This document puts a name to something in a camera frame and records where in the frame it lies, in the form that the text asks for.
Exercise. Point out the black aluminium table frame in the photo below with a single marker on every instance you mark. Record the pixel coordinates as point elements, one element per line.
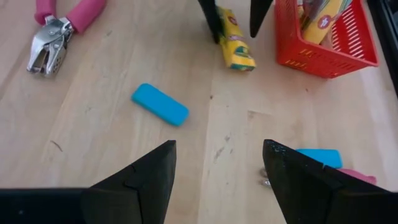
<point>387,37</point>

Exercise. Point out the blue eraser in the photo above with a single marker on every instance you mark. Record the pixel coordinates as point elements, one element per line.
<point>326,157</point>
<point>160,104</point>

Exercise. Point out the red plastic basket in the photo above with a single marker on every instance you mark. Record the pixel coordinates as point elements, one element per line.
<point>311,59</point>

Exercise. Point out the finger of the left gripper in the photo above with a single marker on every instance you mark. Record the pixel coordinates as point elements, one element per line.
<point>258,15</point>
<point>211,18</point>

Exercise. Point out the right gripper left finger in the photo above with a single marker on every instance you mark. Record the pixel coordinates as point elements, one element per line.
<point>146,193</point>

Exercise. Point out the yellow crayon box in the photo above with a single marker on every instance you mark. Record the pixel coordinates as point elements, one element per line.
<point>323,25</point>
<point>237,49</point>

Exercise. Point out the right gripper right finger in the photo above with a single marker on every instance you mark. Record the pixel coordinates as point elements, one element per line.
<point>304,196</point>

